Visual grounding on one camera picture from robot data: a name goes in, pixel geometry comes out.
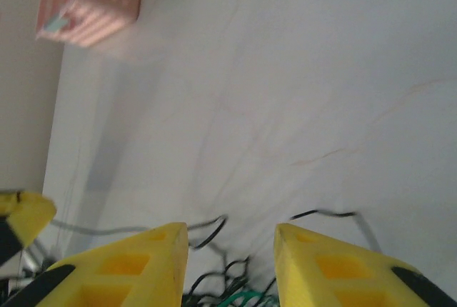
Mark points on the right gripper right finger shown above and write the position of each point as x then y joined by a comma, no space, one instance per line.
339,278

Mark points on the pink plastic basket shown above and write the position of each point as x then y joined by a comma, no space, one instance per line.
93,10

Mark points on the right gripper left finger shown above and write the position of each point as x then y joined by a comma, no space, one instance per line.
118,278

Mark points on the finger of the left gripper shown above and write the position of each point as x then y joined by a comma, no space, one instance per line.
28,210

